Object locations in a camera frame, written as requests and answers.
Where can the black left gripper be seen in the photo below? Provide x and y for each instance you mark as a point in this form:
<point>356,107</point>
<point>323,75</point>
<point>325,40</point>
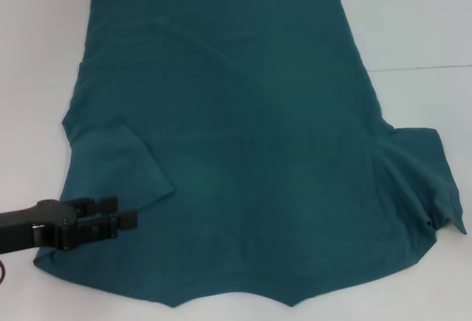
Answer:
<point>33,227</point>

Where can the teal blue shirt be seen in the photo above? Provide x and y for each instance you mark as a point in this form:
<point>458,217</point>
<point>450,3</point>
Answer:
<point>239,133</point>

